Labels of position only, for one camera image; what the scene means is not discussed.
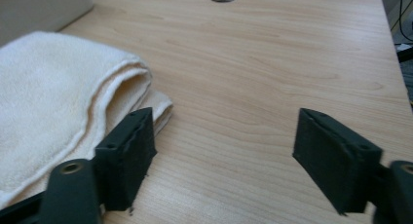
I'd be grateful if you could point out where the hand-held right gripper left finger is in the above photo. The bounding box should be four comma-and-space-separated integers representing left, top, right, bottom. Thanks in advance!
93, 106, 158, 212

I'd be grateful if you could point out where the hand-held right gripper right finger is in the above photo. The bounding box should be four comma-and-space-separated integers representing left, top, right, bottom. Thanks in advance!
292, 107, 384, 216

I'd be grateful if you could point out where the cream towel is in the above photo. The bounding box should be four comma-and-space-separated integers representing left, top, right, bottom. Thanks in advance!
0, 30, 174, 210

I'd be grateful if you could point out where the grey box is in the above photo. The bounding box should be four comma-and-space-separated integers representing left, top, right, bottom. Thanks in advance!
0, 0, 94, 47

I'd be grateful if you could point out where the black cable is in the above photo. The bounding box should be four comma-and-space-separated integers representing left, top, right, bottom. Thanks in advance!
390, 0, 413, 43

